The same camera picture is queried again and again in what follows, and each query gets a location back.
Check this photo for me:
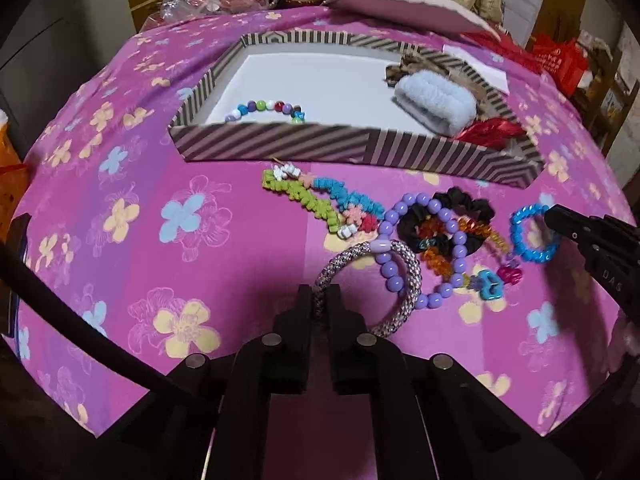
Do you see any red plastic bag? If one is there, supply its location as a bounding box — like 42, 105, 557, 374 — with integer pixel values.
530, 35, 590, 96

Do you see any multicolour bead bracelet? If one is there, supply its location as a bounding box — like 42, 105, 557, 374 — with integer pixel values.
224, 99, 307, 125

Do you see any orange bead skull bracelet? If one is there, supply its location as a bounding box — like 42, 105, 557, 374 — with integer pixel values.
417, 215, 523, 302

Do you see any red cloth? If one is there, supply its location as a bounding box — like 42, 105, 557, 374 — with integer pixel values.
460, 30, 531, 58

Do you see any sparkly rope bracelet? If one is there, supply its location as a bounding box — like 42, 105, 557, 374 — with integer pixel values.
314, 239, 423, 338

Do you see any pink cushion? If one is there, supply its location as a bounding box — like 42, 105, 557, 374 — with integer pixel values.
322, 0, 501, 41

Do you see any leopard print scrunchie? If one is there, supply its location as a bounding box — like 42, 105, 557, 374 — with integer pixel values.
385, 52, 493, 111

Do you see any blue chain bracelet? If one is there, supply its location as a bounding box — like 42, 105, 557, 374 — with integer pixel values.
509, 202, 563, 263

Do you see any striped cardboard box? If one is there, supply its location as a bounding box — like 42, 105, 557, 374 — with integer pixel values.
169, 30, 546, 191

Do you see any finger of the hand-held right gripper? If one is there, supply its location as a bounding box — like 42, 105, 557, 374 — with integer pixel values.
544, 204, 640, 252
580, 244, 640, 313

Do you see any purple bead bracelet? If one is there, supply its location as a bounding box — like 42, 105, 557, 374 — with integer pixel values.
379, 192, 471, 310

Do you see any orange bag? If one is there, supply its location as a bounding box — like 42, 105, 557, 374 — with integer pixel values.
0, 112, 32, 246

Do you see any light blue fluffy scrunchie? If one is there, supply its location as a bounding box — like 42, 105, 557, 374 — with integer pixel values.
392, 71, 478, 137

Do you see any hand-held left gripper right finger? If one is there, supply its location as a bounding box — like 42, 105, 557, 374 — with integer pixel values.
327, 284, 586, 480

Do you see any black cable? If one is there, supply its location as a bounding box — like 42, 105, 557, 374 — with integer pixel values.
0, 240, 221, 413

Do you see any pink floral bedsheet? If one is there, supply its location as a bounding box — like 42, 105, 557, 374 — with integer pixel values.
10, 4, 637, 441

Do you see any clear plastic bag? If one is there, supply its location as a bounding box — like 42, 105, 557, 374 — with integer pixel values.
160, 0, 286, 21

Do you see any black scrunchie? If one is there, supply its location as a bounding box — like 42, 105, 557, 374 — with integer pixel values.
404, 186, 496, 257

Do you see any wooden shelf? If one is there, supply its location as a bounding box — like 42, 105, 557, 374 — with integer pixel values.
580, 30, 633, 156

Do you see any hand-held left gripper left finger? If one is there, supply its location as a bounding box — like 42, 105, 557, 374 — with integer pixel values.
100, 284, 314, 480

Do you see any red ribbon scrunchie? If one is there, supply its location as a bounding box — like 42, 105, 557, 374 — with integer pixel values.
457, 117, 526, 147

